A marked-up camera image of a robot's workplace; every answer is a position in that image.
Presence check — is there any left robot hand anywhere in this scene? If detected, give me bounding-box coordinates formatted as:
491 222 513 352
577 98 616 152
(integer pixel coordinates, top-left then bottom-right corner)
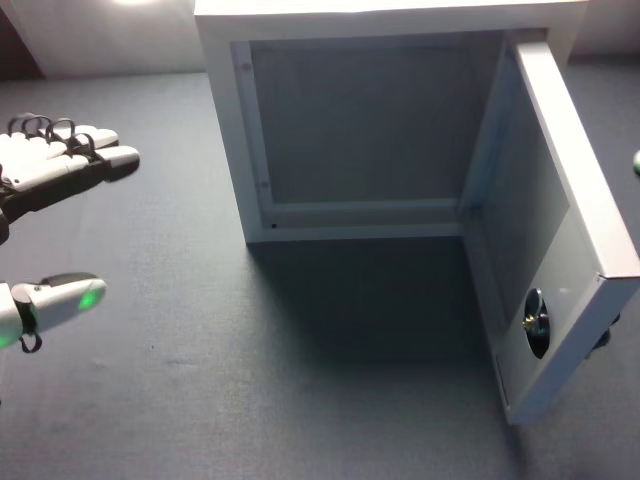
0 113 141 354

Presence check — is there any white cabinet door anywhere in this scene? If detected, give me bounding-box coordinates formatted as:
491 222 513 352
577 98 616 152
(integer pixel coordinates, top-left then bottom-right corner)
458 40 640 426

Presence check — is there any large white box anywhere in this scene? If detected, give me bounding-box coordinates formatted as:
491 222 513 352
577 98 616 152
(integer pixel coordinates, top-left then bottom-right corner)
193 0 590 245

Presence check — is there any round metal door lock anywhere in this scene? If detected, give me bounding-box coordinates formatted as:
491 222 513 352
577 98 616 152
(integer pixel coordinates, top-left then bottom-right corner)
522 287 554 361

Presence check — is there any grey table cloth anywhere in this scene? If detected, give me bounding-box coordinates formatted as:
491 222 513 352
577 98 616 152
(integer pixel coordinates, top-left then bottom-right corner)
0 52 640 480

